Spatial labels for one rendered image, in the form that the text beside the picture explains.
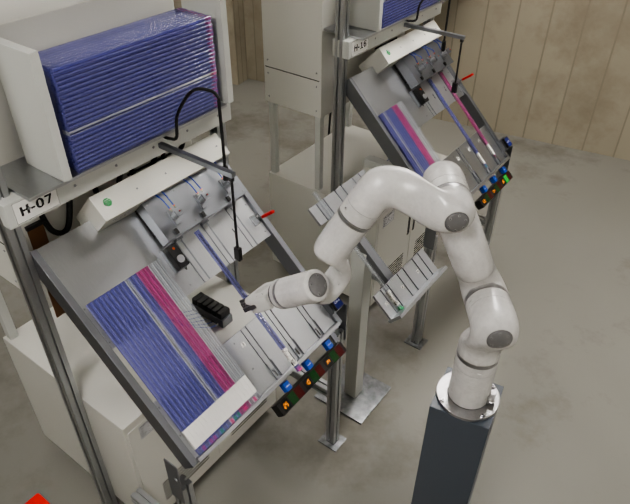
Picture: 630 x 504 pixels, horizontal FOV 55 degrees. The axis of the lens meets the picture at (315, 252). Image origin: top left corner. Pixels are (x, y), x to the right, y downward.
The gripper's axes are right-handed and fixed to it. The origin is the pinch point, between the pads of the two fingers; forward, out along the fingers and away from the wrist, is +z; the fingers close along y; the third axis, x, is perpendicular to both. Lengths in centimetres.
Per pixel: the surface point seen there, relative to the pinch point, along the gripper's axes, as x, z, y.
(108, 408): 10, 45, 35
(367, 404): 83, 51, -58
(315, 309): 18.7, 8.7, -26.5
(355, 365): 62, 44, -57
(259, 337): 13.4, 9.5, -2.7
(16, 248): -45, 15, 41
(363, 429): 87, 47, -46
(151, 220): -34.0, 12.1, 6.1
